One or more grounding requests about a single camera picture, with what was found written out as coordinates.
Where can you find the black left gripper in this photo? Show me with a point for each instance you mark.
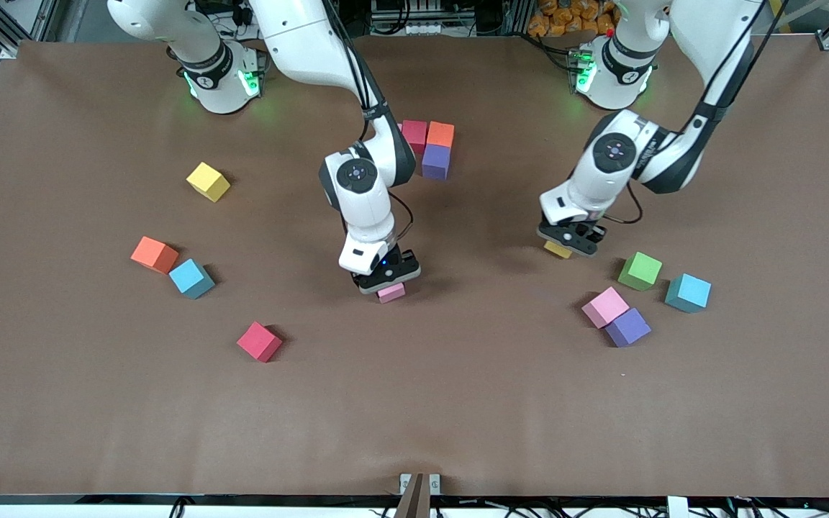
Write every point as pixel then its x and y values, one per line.
pixel 594 232

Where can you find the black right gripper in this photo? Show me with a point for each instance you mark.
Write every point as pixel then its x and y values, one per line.
pixel 396 257

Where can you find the pink foam cube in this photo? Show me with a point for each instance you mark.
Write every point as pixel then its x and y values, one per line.
pixel 391 293
pixel 604 306

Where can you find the yellow foam cube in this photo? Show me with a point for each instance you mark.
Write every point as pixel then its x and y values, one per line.
pixel 557 250
pixel 208 181

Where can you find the purple foam cube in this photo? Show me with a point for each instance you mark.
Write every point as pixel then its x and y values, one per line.
pixel 436 162
pixel 629 329

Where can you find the red foam cube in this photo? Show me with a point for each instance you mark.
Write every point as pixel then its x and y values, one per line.
pixel 260 342
pixel 416 137

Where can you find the orange foam cube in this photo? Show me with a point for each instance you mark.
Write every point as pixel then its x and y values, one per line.
pixel 440 134
pixel 155 255

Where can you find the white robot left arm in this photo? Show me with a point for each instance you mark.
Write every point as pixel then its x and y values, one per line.
pixel 614 152

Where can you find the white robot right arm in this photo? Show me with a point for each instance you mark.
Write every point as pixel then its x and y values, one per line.
pixel 357 175

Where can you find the green foam cube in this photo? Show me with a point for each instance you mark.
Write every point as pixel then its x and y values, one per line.
pixel 640 271

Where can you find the teal foam cube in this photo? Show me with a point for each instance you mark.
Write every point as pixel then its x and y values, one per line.
pixel 688 293
pixel 191 278

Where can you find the brown paper table cover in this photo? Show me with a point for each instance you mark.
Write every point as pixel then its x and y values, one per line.
pixel 414 403

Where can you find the bag of orange items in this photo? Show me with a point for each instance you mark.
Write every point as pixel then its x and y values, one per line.
pixel 558 18

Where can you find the slim white power strip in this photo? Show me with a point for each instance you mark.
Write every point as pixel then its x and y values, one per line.
pixel 414 29

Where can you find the brown wooden stick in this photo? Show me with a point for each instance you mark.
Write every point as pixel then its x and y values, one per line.
pixel 414 503

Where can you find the white tag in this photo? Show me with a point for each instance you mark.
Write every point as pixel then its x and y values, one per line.
pixel 677 507

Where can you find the small metal bracket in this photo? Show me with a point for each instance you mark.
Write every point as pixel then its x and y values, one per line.
pixel 405 480

